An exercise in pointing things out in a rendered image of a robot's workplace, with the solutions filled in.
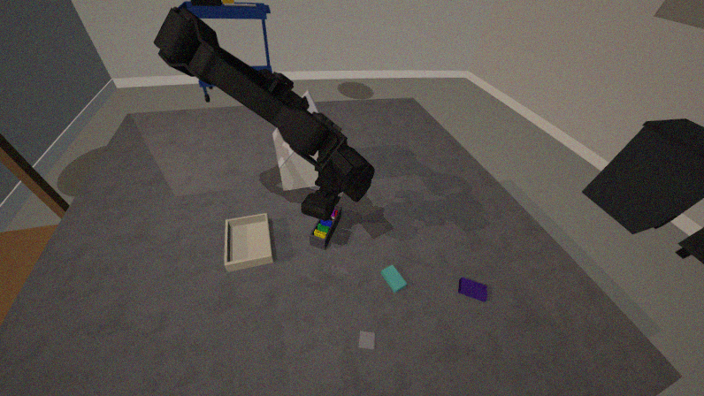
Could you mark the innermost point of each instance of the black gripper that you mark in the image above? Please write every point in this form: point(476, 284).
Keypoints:
point(321, 204)

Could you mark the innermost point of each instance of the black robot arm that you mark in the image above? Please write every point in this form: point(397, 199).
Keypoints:
point(190, 46)

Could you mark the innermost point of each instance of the small teal rectangular block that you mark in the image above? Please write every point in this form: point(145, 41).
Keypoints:
point(393, 278)

